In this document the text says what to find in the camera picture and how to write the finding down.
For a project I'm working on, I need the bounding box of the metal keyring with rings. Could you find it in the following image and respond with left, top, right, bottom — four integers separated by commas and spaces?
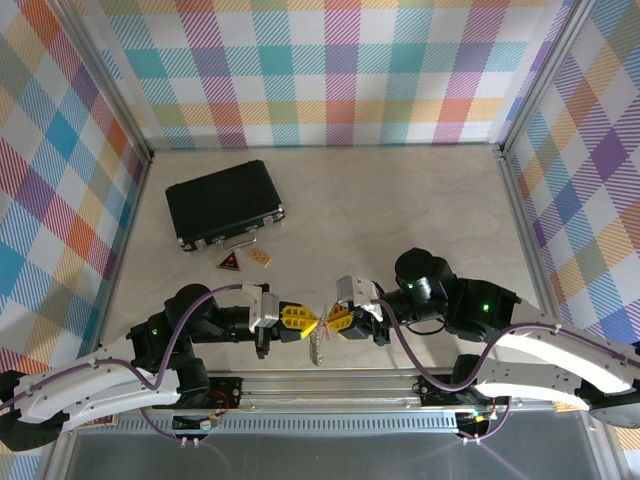
305, 304, 332, 367

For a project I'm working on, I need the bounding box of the red triangular card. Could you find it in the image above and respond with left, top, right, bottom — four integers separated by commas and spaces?
215, 252, 243, 274

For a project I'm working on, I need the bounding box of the black briefcase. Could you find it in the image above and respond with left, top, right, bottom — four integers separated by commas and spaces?
164, 159, 287, 254

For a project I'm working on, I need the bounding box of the grey metal panel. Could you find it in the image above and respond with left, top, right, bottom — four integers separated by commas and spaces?
47, 427, 621, 480

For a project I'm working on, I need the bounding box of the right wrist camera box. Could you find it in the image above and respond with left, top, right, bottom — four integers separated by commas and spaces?
335, 274, 384, 321

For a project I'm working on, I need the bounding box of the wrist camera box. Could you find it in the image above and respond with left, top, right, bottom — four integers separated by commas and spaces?
335, 274, 384, 321
242, 282, 281, 331

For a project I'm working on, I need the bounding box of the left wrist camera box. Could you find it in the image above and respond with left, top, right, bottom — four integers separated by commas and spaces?
242, 282, 281, 331

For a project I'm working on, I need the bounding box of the aluminium mounting rail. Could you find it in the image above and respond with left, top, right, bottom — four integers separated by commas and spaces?
49, 369, 609, 429

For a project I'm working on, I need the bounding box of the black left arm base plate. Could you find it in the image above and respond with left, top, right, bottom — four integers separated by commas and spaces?
207, 374, 245, 411

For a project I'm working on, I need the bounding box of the slotted cable duct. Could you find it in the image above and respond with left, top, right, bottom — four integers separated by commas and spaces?
112, 413, 464, 435

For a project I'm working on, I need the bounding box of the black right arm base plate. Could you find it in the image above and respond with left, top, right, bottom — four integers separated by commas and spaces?
417, 374, 466, 407

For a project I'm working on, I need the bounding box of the aluminium side rail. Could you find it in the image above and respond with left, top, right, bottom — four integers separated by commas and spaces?
492, 147, 556, 326
97, 152, 154, 346

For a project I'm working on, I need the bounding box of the aluminium corner post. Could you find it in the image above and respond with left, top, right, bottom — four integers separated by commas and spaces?
52, 0, 156, 164
492, 0, 599, 156

